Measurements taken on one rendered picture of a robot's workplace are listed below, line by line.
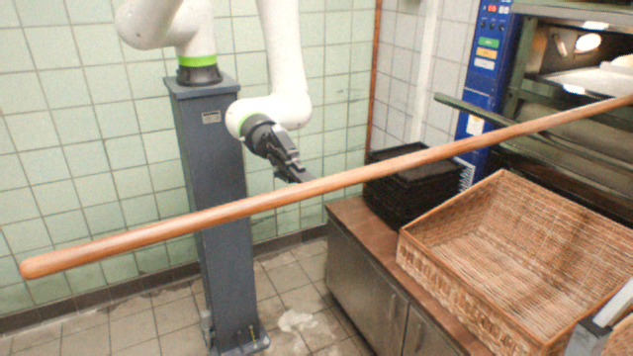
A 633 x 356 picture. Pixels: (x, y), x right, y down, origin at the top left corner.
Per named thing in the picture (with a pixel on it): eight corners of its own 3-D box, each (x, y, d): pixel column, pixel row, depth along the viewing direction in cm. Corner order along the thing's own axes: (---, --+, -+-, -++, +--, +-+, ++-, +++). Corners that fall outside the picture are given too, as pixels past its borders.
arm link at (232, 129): (224, 136, 111) (217, 98, 105) (267, 127, 115) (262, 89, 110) (239, 156, 100) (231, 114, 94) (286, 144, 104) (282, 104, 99)
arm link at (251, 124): (237, 152, 99) (233, 116, 94) (282, 143, 103) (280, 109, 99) (245, 161, 94) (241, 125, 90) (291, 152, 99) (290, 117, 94)
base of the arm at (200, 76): (166, 70, 143) (163, 53, 140) (209, 66, 149) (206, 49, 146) (181, 89, 123) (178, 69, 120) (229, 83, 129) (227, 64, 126)
